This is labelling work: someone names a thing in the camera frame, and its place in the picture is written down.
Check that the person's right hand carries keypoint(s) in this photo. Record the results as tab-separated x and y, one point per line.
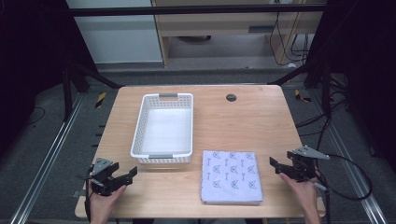
305	194

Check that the white cabinet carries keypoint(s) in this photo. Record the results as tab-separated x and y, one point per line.
118	37

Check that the person's left hand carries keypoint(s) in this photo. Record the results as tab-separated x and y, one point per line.
101	203

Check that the folded lavender printed cloth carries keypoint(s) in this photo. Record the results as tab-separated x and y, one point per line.
232	177

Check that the yellow black tape strip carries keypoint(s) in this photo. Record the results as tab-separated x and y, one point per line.
100	100
301	97

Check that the light wooden desk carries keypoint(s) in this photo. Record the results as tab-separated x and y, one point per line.
218	26

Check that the dark curtain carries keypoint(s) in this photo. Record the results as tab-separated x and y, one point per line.
367	77
28	62

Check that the black horizontal frame bar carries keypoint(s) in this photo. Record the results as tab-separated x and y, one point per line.
186	10

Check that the black metal stand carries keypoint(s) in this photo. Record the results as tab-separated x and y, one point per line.
325	87
67	93

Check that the white plastic basket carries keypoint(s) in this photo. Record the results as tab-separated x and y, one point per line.
166	130

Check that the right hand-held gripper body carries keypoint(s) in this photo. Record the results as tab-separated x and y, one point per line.
303	168

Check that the metal floor rail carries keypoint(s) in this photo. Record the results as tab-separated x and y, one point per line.
351	168
46	161

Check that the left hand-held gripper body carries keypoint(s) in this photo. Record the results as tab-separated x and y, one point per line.
102	182

